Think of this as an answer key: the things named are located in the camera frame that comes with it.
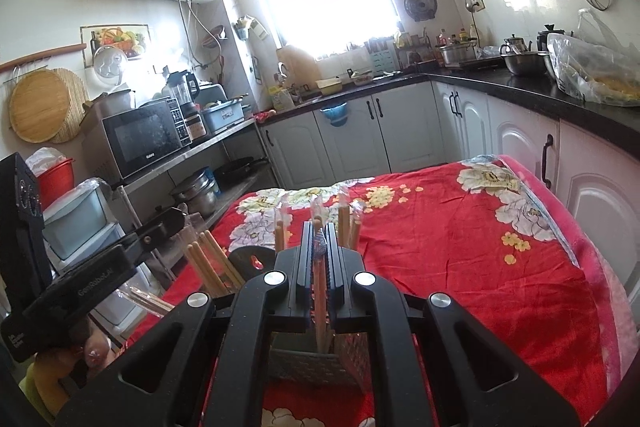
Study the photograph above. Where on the pale blue knife holder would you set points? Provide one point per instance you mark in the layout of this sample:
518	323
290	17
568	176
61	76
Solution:
387	59

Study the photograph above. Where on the black frying pan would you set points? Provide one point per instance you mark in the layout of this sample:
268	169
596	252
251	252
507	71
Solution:
235	169

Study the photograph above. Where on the blue-grey plastic crate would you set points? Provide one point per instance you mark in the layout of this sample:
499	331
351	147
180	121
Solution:
225	117

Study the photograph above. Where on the blue hanging bin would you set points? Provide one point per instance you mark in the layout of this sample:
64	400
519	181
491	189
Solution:
334	114

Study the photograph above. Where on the wooden rolling pin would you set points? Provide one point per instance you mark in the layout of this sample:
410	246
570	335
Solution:
45	56

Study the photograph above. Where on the metal shelf rack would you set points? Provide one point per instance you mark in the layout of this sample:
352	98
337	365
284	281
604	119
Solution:
220	142

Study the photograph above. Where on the round bamboo tray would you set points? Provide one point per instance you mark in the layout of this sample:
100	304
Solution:
37	107

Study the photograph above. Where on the brown cardboard box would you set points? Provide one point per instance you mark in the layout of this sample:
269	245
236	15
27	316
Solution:
107	104

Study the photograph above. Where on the black microwave oven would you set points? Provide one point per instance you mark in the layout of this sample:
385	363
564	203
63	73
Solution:
145	139

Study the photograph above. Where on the small wall fan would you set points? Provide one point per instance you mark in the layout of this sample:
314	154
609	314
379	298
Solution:
420	4

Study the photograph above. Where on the grey perforated utensil basket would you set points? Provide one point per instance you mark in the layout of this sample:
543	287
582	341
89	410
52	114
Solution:
305	372

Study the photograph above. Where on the red cloth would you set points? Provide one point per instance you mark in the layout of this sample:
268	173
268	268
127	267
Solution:
265	116

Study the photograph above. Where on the black blender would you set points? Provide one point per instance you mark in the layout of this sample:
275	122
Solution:
182	92

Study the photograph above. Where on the small wall-mounted holder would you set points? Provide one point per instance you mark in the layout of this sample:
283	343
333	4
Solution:
245	27

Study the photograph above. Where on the crumpled clear plastic bag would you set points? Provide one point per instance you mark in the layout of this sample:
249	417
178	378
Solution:
595	72

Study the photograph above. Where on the plastic drawer unit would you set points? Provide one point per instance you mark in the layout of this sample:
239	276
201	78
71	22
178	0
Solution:
75	222

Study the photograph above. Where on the round woven straw mat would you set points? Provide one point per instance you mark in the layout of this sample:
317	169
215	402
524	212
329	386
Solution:
77	107

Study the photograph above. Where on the wooden cutting board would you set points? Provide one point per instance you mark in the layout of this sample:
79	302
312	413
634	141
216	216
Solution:
297	62

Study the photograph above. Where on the white round pot lid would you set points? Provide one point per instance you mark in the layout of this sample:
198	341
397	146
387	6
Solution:
110	64

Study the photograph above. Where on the bamboo chopstick pair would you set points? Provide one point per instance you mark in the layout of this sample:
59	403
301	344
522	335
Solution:
200	267
356	227
344	222
279	234
225	262
319	307

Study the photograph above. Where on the white plastic bag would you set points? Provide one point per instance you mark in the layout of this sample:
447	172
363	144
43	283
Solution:
45	157

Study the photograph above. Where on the red plastic basin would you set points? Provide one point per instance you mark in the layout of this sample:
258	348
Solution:
57	182

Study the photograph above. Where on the steel kettle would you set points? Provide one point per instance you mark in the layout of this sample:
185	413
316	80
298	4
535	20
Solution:
515	44

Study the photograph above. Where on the group of condiment bottles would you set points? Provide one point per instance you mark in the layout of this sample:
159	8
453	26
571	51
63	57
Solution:
452	38

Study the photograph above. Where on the cream rectangular dish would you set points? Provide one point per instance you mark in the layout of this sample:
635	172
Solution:
329	86

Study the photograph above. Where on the steel cooking pot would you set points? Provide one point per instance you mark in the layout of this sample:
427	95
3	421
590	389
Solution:
457	53

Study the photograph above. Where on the person's left forearm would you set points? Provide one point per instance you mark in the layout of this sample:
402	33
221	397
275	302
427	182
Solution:
50	379

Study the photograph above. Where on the person's left hand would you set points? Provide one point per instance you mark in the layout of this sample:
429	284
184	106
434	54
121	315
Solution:
95	351

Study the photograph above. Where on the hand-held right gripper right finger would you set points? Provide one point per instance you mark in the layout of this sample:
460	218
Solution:
332	277

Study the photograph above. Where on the pile of chopsticks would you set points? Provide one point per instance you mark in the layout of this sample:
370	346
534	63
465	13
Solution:
150	302

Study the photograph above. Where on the stacked steel pots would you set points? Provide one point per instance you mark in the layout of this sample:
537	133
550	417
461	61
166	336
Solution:
195	197

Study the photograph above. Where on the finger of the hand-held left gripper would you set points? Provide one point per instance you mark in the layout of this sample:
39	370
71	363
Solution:
155	229

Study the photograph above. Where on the fruit wall picture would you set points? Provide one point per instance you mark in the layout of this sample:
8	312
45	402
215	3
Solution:
120	38

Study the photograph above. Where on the red floral blanket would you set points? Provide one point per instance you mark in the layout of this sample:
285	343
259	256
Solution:
450	282

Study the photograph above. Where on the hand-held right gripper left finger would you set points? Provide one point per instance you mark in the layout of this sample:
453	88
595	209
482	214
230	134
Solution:
305	277

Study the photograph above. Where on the steel mixing bowl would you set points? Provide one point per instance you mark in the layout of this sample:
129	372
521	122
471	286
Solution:
525	63

